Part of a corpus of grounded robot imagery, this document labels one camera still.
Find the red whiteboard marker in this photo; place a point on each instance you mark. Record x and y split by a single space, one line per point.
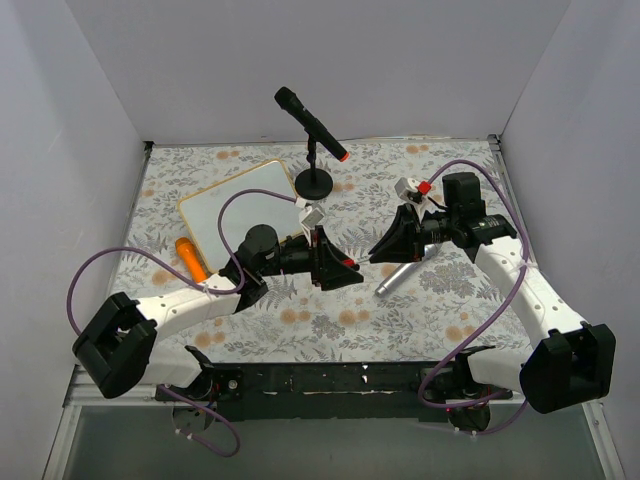
361 261

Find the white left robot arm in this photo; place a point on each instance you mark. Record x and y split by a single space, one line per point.
121 345

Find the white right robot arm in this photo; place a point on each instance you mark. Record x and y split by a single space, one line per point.
572 360

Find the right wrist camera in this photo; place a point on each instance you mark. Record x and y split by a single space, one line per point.
412 191

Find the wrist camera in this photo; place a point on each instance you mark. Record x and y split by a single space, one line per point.
310 213
412 191

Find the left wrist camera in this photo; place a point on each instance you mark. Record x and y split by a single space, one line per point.
310 213

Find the black round microphone stand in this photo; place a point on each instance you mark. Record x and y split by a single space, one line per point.
313 183

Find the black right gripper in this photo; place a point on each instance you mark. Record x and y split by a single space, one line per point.
411 235

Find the yellow framed whiteboard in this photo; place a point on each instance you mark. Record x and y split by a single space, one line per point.
259 201

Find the floral patterned table mat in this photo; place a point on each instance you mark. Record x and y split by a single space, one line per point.
443 303

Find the silver microphone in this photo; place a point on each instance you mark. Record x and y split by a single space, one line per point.
403 272

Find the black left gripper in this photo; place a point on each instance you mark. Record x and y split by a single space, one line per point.
318 257

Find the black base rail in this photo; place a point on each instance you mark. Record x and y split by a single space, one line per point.
319 391

